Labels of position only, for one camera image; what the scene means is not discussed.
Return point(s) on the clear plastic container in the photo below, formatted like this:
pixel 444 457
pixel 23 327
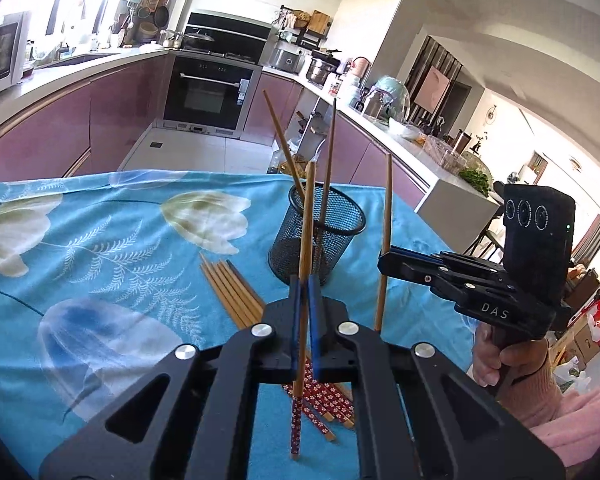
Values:
pixel 445 156

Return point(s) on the black mesh pen holder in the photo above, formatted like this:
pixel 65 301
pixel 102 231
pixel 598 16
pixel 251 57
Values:
pixel 345 230

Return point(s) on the white thermos bottle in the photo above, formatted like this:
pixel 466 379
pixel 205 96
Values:
pixel 352 91

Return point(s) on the pink wall picture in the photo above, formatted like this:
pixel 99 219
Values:
pixel 432 86

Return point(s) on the pink electric kettle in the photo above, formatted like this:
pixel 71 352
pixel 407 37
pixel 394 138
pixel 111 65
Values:
pixel 360 67

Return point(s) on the bunch of bamboo chopsticks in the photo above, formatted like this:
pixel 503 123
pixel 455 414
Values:
pixel 234 295

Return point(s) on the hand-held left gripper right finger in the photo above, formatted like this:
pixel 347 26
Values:
pixel 314 320

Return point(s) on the green leafy vegetables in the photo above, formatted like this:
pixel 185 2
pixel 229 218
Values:
pixel 475 179

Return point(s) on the person's right hand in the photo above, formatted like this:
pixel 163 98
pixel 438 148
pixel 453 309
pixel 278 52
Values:
pixel 487 360

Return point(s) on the teal glass dome container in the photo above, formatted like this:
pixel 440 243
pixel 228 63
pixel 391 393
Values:
pixel 392 96

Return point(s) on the dark cooking pot with lid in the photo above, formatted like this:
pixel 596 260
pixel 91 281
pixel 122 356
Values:
pixel 198 41

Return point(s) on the black countertop shelf rack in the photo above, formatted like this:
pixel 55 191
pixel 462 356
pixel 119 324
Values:
pixel 305 25

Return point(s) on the red patterned bamboo chopstick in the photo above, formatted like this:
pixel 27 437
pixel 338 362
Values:
pixel 306 230
pixel 386 200
pixel 282 142

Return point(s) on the person's right forearm pink sleeve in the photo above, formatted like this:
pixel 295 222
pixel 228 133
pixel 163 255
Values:
pixel 570 410

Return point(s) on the blue floral tablecloth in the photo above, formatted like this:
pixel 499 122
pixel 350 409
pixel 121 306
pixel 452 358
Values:
pixel 129 280

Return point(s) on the stainless steel stock pot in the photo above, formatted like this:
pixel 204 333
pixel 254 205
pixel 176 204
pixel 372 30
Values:
pixel 322 69

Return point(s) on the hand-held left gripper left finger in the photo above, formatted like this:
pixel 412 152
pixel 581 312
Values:
pixel 294 320

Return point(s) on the black range hood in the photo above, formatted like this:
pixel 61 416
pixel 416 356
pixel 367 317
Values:
pixel 229 27

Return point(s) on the white bowl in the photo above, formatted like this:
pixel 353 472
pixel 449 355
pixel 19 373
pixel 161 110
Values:
pixel 405 130

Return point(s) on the black built-in oven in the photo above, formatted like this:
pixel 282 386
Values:
pixel 204 95

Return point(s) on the pink kitchen cabinet run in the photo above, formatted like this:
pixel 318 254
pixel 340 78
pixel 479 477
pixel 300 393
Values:
pixel 360 155
pixel 54 130

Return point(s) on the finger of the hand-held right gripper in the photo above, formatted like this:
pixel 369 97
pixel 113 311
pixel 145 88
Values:
pixel 415 251
pixel 405 267

